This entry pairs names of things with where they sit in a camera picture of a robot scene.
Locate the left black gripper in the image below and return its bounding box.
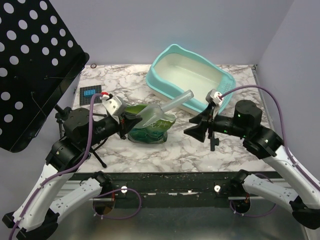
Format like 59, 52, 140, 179
82, 110, 143, 149

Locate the black bag clip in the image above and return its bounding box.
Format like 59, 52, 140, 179
210, 133, 220, 152

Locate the clear plastic scoop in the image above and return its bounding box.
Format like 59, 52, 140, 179
134, 89, 194, 129

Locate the green litter bag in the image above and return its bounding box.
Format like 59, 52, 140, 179
127, 113, 177, 144

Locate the teal white litter box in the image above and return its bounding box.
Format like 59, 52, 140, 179
145, 44, 236, 115

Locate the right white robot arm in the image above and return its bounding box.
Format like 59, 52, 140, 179
184, 100, 320, 230

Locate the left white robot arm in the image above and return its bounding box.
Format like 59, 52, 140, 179
2, 108, 142, 240

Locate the blue lego brick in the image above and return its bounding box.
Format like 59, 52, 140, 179
83, 89, 96, 98

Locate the dark grey lego baseplate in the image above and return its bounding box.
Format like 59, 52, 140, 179
79, 85, 102, 106

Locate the black stand tripod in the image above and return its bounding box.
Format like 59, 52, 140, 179
54, 104, 107, 168

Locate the black perforated music stand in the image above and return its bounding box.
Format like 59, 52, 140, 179
0, 0, 89, 153

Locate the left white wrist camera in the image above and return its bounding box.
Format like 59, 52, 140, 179
100, 92, 127, 117

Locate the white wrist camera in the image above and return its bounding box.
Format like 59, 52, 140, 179
100, 92, 127, 117
205, 89, 224, 109

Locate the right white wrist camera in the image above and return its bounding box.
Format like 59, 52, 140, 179
205, 89, 224, 109

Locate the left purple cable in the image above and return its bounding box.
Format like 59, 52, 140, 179
7, 92, 142, 240

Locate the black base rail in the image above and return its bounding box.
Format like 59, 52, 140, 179
72, 171, 286, 208

